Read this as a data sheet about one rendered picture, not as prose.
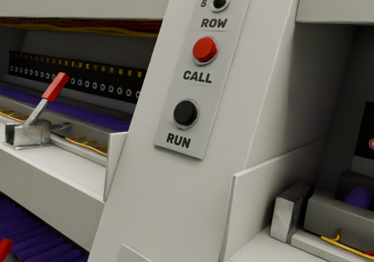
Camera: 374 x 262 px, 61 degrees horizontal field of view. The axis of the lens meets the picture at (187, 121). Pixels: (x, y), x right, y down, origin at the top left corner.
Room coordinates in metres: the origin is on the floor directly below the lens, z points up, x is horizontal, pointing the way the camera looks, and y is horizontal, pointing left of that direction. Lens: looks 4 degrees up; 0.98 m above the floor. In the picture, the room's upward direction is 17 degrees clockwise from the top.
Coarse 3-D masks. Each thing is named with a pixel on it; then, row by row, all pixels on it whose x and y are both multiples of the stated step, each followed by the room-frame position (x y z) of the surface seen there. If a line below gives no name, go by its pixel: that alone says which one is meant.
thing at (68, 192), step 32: (64, 96) 0.57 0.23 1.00; (96, 96) 0.52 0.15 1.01; (0, 128) 0.39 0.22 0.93; (0, 160) 0.32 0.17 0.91; (32, 160) 0.30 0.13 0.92; (64, 160) 0.31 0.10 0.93; (32, 192) 0.29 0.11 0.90; (64, 192) 0.26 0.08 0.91; (96, 192) 0.24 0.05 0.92; (64, 224) 0.26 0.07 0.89; (96, 224) 0.24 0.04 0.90
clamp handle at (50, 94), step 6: (60, 72) 0.35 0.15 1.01; (60, 78) 0.35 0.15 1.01; (66, 78) 0.35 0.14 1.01; (54, 84) 0.35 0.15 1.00; (60, 84) 0.35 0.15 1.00; (48, 90) 0.34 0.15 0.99; (54, 90) 0.34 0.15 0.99; (60, 90) 0.35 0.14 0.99; (42, 96) 0.34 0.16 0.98; (48, 96) 0.34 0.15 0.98; (54, 96) 0.34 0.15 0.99; (42, 102) 0.34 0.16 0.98; (48, 102) 0.34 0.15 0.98; (36, 108) 0.34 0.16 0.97; (42, 108) 0.34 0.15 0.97; (36, 114) 0.33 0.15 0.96; (30, 120) 0.33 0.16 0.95
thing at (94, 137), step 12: (0, 96) 0.48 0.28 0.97; (0, 108) 0.46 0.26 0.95; (12, 108) 0.45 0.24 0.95; (24, 108) 0.43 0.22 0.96; (24, 120) 0.41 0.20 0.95; (48, 120) 0.40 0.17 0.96; (60, 120) 0.39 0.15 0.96; (72, 120) 0.38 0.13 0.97; (60, 132) 0.39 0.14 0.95; (72, 132) 0.37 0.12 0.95; (84, 132) 0.36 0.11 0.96; (96, 132) 0.35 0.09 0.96; (108, 132) 0.34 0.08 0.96; (84, 144) 0.36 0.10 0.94; (96, 144) 0.35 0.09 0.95
